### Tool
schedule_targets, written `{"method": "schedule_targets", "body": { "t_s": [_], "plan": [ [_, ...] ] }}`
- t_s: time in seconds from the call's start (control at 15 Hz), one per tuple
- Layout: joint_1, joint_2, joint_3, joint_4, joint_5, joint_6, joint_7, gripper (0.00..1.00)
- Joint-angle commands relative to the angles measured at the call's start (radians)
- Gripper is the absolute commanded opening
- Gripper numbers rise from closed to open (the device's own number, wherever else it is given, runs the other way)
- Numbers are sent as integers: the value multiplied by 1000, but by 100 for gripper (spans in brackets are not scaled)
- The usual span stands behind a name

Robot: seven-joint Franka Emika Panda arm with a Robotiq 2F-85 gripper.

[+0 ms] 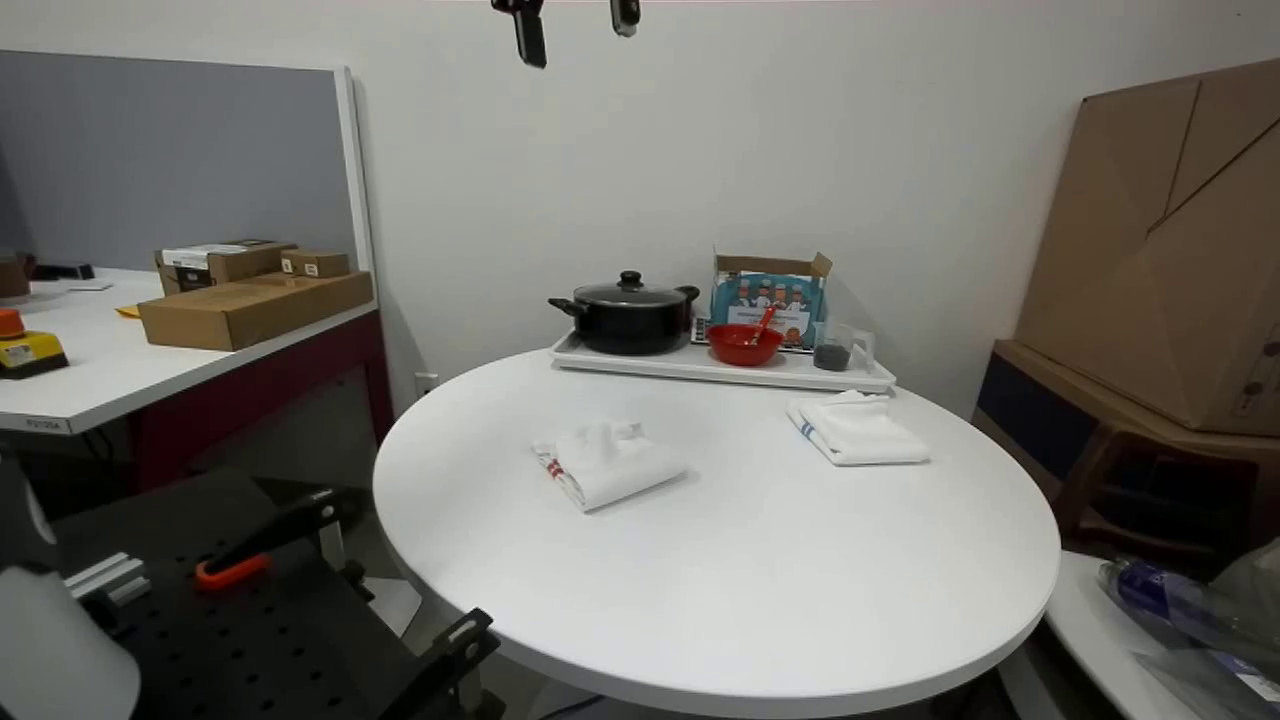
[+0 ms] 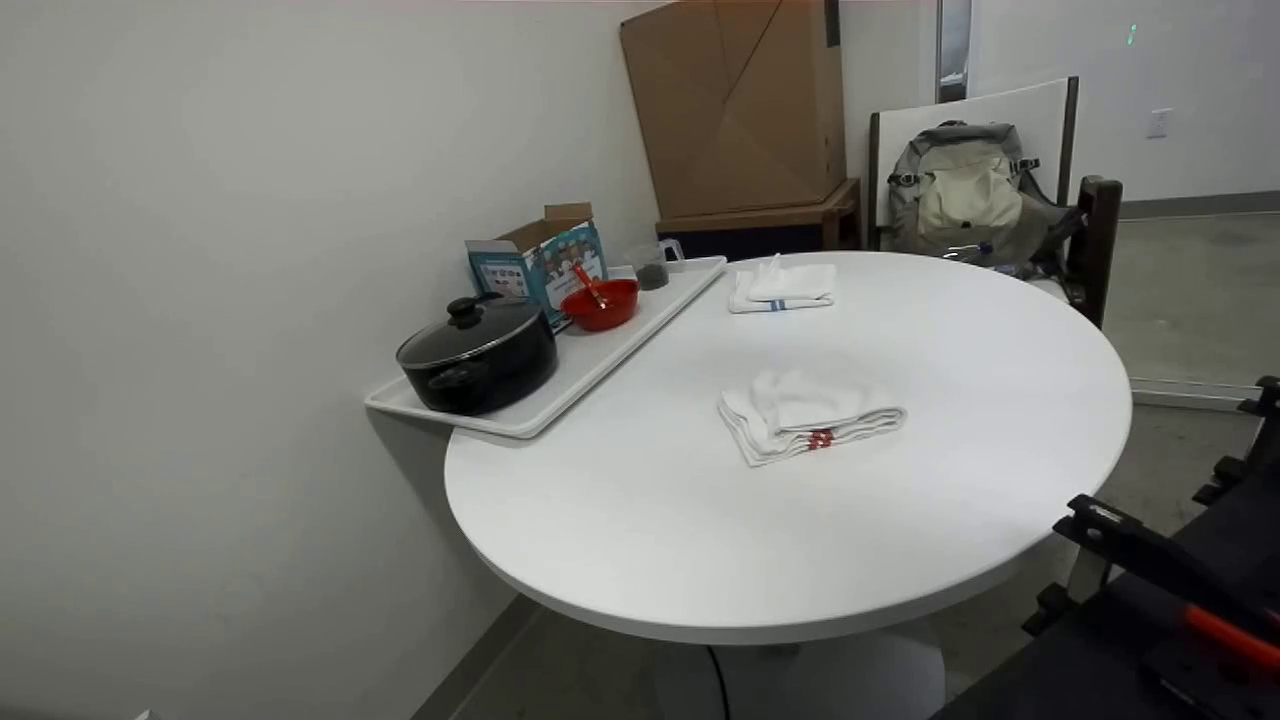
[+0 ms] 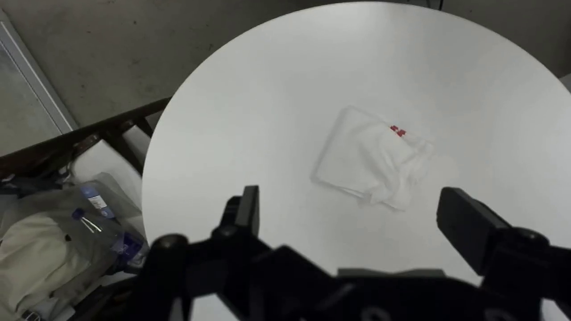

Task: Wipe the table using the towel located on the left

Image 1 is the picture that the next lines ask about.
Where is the flat cardboard box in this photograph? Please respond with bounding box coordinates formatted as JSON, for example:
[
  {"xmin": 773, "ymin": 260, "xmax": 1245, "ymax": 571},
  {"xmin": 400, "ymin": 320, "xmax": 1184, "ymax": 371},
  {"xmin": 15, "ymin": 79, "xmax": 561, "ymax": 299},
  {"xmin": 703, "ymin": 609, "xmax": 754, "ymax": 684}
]
[{"xmin": 136, "ymin": 269, "xmax": 375, "ymax": 357}]

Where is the white towel with blue stripes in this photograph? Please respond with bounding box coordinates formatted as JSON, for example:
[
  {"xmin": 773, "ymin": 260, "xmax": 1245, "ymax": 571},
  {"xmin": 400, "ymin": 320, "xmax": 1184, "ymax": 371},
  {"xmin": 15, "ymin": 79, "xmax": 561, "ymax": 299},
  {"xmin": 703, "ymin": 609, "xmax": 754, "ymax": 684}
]
[{"xmin": 785, "ymin": 390, "xmax": 935, "ymax": 472}]

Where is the yellow black device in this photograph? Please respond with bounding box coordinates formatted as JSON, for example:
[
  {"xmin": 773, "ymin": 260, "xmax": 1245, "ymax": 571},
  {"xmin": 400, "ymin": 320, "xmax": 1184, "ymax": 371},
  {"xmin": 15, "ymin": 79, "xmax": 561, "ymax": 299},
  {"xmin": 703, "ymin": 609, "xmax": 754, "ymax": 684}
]
[{"xmin": 0, "ymin": 327, "xmax": 70, "ymax": 385}]

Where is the black pot lid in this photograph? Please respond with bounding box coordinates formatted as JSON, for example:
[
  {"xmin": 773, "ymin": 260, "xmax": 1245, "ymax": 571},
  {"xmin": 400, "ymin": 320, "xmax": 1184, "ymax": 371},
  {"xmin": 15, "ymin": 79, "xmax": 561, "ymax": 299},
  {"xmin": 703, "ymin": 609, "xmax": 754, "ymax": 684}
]
[{"xmin": 570, "ymin": 269, "xmax": 693, "ymax": 312}]

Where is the open cardboard box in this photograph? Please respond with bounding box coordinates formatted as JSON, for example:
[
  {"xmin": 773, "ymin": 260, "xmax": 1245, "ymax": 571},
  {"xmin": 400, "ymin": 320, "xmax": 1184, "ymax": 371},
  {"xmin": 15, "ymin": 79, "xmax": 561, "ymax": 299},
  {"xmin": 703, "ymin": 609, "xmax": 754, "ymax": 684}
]
[{"xmin": 153, "ymin": 236, "xmax": 298, "ymax": 299}]

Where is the red bowl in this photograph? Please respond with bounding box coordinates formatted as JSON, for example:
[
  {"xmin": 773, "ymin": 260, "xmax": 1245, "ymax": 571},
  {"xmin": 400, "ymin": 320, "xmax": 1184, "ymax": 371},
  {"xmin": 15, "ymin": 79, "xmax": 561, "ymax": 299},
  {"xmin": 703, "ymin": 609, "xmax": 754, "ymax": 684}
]
[{"xmin": 703, "ymin": 320, "xmax": 787, "ymax": 371}]

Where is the wooden stand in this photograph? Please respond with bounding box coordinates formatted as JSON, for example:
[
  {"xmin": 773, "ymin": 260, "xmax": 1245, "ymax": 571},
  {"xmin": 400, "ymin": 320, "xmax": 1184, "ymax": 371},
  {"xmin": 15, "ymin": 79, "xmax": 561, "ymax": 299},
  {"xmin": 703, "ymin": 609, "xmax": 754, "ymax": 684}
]
[{"xmin": 973, "ymin": 336, "xmax": 1280, "ymax": 582}]

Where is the silver aluminium profile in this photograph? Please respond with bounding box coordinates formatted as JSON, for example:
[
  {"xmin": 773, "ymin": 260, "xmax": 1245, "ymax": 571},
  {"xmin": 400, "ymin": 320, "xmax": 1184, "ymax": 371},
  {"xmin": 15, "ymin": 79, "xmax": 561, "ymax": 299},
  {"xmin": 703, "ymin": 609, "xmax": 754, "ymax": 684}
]
[{"xmin": 61, "ymin": 548, "xmax": 153, "ymax": 605}]

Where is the white towel with red stripes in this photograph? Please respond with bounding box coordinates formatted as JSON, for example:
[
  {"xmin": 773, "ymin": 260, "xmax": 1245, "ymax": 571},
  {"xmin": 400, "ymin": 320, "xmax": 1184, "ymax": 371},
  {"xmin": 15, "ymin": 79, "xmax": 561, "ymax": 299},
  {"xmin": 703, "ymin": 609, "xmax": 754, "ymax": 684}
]
[{"xmin": 529, "ymin": 416, "xmax": 693, "ymax": 518}]

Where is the large folded cardboard box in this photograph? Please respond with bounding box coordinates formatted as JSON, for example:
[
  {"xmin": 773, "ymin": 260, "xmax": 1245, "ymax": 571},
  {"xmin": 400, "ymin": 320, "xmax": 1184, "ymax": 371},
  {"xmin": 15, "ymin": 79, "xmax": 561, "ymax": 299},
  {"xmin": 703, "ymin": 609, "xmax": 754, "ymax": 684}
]
[{"xmin": 1013, "ymin": 56, "xmax": 1280, "ymax": 442}]

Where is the black clamp bracket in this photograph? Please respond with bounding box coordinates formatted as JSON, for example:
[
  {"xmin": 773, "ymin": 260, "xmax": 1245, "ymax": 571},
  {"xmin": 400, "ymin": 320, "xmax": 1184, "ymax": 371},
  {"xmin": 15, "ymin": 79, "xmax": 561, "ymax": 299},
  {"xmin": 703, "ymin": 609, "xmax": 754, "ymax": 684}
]
[{"xmin": 384, "ymin": 609, "xmax": 505, "ymax": 720}]

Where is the black perforated mounting table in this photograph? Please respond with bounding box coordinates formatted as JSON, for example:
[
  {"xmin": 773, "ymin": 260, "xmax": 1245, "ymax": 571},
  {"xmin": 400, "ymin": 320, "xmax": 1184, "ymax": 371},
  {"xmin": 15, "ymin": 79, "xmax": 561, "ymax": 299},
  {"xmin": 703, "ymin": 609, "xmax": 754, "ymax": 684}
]
[{"xmin": 50, "ymin": 472, "xmax": 505, "ymax": 720}]

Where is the white desk with maroon side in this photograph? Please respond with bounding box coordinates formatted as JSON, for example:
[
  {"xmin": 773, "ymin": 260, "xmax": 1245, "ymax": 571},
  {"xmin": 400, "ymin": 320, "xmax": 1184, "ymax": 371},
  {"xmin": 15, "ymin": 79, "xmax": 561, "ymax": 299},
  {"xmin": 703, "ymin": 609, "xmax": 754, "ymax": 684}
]
[{"xmin": 0, "ymin": 263, "xmax": 400, "ymax": 501}]

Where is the black cooking pot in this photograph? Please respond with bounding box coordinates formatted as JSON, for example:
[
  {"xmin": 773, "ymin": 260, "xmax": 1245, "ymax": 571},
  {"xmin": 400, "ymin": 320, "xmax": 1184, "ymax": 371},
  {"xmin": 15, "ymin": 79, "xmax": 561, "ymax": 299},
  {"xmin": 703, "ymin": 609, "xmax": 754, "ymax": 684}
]
[{"xmin": 544, "ymin": 282, "xmax": 703, "ymax": 361}]

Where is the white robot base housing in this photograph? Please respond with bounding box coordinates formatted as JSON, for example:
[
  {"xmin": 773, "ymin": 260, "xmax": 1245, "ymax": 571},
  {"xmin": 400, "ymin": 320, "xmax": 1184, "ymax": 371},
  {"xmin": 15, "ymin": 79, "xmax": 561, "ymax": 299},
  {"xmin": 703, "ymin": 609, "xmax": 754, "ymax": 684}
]
[{"xmin": 0, "ymin": 452, "xmax": 143, "ymax": 720}]

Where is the red spoon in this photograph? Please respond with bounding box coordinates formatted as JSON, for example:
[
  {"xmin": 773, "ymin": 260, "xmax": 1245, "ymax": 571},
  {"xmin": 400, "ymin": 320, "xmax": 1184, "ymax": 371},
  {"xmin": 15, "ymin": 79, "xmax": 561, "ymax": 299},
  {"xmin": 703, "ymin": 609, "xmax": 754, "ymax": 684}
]
[{"xmin": 743, "ymin": 299, "xmax": 785, "ymax": 353}]

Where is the small cardboard box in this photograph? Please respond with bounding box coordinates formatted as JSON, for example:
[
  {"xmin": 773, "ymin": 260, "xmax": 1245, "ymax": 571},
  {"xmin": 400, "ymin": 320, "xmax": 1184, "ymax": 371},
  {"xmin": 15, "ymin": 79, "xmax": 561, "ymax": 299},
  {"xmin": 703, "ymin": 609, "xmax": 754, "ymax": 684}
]
[{"xmin": 277, "ymin": 248, "xmax": 354, "ymax": 286}]

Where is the blue toy package box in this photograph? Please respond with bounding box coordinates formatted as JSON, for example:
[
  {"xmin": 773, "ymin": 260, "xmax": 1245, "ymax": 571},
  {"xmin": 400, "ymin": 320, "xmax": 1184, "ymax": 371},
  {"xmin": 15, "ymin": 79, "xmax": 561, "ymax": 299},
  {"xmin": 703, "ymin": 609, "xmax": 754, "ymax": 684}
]
[{"xmin": 708, "ymin": 254, "xmax": 835, "ymax": 353}]

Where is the white side table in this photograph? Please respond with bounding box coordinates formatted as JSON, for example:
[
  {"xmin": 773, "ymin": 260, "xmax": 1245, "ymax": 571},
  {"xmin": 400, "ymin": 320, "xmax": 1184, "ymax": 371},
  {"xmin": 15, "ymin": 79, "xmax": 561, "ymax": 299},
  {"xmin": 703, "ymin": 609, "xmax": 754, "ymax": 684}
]
[{"xmin": 1045, "ymin": 548, "xmax": 1280, "ymax": 720}]

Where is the orange black clamp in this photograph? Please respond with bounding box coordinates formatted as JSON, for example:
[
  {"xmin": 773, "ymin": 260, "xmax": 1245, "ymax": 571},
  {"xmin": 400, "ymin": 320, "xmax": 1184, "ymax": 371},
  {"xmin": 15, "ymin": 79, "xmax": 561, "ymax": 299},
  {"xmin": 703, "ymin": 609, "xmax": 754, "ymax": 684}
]
[{"xmin": 191, "ymin": 484, "xmax": 360, "ymax": 598}]

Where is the clear plastic bag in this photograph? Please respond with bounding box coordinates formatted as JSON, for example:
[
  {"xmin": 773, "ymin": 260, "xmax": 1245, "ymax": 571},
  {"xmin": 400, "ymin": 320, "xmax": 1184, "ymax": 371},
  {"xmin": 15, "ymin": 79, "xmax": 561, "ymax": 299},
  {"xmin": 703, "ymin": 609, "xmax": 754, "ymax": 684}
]
[{"xmin": 1096, "ymin": 537, "xmax": 1280, "ymax": 714}]

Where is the white rectangular tray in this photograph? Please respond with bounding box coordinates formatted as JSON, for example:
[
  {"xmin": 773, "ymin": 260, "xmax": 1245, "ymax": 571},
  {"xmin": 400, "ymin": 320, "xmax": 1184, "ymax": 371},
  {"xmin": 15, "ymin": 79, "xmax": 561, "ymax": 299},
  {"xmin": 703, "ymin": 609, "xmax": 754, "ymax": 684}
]
[{"xmin": 548, "ymin": 333, "xmax": 899, "ymax": 398}]

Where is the gray partition panel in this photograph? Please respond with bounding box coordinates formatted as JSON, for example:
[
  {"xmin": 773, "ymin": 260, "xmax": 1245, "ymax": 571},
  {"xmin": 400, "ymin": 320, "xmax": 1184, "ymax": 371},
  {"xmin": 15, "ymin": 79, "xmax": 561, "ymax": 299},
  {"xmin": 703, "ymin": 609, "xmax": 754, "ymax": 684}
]
[{"xmin": 0, "ymin": 48, "xmax": 375, "ymax": 282}]

